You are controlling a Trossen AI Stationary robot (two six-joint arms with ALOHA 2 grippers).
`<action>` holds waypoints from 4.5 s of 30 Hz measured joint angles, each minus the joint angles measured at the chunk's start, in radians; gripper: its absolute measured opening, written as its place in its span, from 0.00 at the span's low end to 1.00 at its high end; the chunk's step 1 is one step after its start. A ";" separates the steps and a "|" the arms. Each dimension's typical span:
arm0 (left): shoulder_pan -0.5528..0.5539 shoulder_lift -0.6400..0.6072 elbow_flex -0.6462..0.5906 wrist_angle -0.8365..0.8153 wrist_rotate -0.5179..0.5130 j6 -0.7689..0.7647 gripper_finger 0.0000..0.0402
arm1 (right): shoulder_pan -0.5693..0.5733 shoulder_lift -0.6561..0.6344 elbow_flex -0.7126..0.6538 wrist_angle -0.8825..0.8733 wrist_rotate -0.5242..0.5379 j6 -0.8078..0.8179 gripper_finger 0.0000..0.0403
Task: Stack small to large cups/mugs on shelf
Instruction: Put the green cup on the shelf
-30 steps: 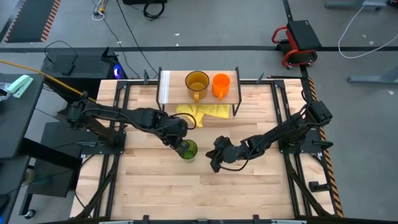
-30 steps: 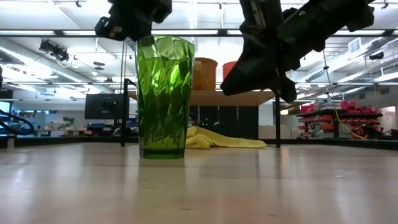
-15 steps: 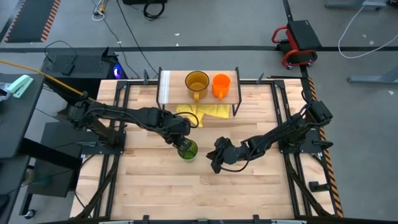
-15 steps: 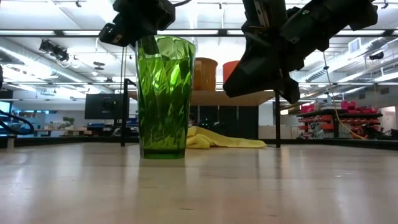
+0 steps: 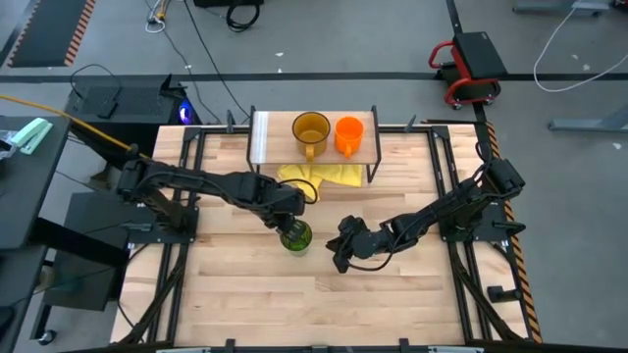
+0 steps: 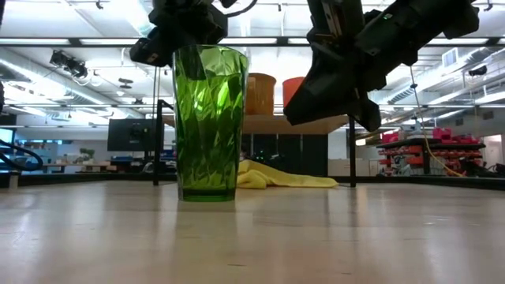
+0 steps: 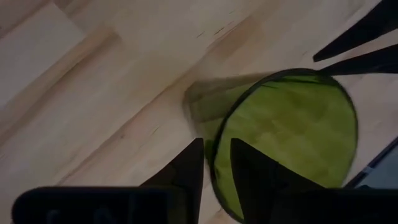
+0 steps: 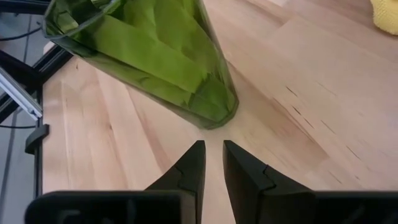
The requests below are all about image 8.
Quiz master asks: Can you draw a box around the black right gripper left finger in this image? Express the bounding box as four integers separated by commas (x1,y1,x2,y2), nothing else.
144,139,207,224

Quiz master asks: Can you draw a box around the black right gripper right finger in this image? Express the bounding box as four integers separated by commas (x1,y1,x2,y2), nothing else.
222,139,317,224

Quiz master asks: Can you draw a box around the green plastic cup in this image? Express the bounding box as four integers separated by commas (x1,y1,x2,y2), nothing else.
42,0,240,130

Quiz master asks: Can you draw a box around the yellow cloth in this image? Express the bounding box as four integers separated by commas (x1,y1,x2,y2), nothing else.
369,0,398,36

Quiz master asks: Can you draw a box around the black frame bracket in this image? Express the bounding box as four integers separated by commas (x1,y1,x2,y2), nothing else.
24,123,50,156

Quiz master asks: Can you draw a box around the silver aluminium rail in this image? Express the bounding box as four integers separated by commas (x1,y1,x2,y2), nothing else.
0,66,44,121

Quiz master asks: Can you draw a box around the black aluminium table frame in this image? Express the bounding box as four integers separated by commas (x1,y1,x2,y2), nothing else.
0,0,74,200

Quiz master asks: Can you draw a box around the thin black cable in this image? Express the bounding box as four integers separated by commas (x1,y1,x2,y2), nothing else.
0,26,43,43

